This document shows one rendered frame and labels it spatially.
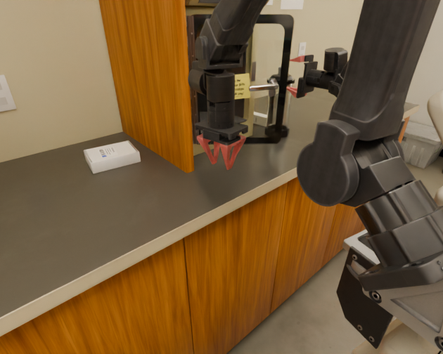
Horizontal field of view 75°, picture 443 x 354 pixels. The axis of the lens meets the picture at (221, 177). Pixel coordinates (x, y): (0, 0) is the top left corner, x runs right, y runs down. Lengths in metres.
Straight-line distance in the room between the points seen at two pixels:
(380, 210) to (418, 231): 0.04
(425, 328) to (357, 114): 0.22
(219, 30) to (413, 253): 0.42
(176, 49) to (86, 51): 0.52
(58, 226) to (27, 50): 0.65
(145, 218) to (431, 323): 0.61
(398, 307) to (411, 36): 0.27
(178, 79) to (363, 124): 0.60
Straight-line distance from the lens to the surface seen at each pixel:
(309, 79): 1.07
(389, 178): 0.34
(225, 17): 0.53
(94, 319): 0.81
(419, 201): 0.34
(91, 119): 1.31
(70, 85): 1.27
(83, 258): 0.70
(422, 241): 0.33
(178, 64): 0.83
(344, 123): 0.33
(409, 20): 0.32
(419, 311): 0.38
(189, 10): 0.95
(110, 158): 1.01
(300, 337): 1.67
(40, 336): 0.78
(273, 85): 0.92
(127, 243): 0.70
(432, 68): 3.79
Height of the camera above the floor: 1.40
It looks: 30 degrees down
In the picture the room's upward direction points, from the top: straight up
